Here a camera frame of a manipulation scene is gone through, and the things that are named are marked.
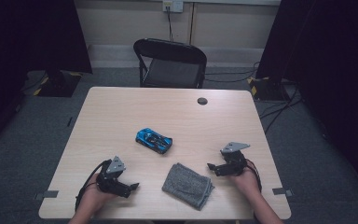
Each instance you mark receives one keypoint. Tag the blue toy car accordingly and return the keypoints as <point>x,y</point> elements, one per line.
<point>154,140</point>

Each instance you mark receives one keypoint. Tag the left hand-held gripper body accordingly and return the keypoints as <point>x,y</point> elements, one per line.
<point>115,168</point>

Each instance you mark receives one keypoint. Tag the black curtain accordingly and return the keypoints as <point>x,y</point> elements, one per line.
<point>329,62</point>
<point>28,46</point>

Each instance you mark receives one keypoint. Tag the black stand base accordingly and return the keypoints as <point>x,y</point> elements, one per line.
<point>268,90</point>
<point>59,85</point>

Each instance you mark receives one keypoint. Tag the beige wall conduit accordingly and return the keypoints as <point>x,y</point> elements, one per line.
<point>192,25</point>

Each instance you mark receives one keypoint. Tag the black folding chair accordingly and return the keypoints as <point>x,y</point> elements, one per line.
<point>171,71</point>

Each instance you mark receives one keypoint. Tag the person's left hand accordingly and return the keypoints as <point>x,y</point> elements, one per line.
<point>94,196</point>

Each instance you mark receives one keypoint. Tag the person's right hand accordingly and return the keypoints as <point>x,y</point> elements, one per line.
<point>247,182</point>

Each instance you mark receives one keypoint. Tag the grey knitted cloth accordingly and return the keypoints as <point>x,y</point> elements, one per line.
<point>186,186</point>

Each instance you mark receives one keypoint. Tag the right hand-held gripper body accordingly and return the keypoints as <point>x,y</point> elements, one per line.
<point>234,158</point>

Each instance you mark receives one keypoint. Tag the grey tape strip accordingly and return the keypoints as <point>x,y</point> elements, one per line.
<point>281,191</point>
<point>48,194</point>

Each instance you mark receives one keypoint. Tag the white wall socket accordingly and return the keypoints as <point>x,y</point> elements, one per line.
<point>173,6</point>

